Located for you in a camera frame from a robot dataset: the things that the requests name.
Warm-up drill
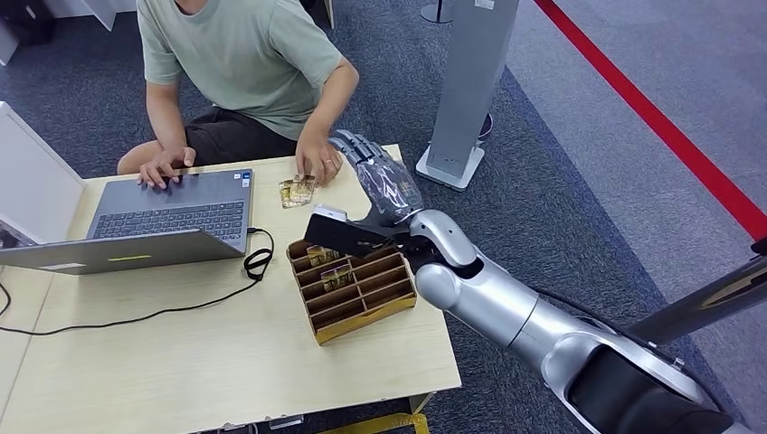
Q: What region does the black cable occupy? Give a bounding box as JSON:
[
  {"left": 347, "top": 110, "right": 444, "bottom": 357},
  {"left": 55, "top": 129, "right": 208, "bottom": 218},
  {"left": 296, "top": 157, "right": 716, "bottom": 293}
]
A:
[{"left": 0, "top": 227, "right": 276, "bottom": 336}]

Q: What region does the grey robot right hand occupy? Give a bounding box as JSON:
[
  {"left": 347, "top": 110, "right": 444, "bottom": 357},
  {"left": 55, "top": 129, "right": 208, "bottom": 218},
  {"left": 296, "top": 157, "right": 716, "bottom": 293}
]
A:
[{"left": 327, "top": 129, "right": 424, "bottom": 229}]

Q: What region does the metal table bracket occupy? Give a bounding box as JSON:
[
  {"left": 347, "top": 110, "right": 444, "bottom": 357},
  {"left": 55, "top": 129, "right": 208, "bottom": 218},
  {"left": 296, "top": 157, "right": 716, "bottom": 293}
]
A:
[{"left": 263, "top": 414, "right": 305, "bottom": 431}]

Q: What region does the grey round stanchion base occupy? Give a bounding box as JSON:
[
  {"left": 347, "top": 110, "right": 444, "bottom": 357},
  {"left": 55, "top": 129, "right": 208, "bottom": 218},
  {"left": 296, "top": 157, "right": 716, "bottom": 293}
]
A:
[{"left": 420, "top": 0, "right": 455, "bottom": 25}]

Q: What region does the brown slotted card organizer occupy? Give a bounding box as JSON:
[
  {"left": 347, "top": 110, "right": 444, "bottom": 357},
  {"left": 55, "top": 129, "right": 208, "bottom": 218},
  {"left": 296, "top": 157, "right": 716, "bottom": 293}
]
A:
[{"left": 286, "top": 239, "right": 418, "bottom": 347}]

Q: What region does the yellow frame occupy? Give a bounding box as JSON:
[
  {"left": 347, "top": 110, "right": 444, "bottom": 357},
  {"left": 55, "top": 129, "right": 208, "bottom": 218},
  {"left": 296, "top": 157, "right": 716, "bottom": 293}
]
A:
[{"left": 320, "top": 413, "right": 431, "bottom": 434}]

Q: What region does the person's left hand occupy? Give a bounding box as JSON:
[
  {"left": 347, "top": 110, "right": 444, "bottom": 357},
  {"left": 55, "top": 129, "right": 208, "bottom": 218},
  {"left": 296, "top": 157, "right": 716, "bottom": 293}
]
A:
[{"left": 295, "top": 134, "right": 344, "bottom": 187}]

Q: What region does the red barrier belt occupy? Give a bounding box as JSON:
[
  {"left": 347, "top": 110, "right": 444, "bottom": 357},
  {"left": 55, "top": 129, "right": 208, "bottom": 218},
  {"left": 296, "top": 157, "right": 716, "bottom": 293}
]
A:
[{"left": 532, "top": 0, "right": 767, "bottom": 242}]

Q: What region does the grey pillar stand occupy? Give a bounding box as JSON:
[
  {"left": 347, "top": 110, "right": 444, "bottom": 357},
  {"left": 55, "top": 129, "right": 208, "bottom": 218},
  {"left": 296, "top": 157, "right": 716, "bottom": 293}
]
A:
[{"left": 415, "top": 0, "right": 521, "bottom": 193}]

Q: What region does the chrome stanchion post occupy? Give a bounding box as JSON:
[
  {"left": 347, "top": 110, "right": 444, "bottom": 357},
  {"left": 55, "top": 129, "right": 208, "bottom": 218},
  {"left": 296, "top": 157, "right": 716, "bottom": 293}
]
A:
[{"left": 622, "top": 238, "right": 767, "bottom": 349}]

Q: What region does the person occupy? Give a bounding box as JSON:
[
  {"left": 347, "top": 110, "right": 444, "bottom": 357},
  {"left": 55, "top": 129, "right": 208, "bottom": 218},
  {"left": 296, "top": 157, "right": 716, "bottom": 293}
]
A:
[{"left": 117, "top": 0, "right": 361, "bottom": 192}]

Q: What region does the grey laptop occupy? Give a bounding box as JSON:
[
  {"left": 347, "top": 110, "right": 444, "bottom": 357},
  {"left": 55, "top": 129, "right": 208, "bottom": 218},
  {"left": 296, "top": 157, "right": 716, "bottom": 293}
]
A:
[{"left": 0, "top": 169, "right": 255, "bottom": 277}]

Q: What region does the person's right hand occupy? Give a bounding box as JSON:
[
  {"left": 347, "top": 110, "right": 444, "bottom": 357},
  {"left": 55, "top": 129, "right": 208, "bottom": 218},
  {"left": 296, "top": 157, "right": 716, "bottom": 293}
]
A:
[{"left": 137, "top": 146, "right": 197, "bottom": 191}]

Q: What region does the white furniture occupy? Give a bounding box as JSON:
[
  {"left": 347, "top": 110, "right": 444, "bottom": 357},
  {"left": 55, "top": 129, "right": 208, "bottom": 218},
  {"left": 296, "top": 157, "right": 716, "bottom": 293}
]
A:
[{"left": 44, "top": 0, "right": 140, "bottom": 33}]

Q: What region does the white partition panel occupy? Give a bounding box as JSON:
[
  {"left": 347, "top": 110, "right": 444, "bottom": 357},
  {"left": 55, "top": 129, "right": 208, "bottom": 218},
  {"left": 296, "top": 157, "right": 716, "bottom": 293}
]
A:
[{"left": 0, "top": 101, "right": 86, "bottom": 247}]

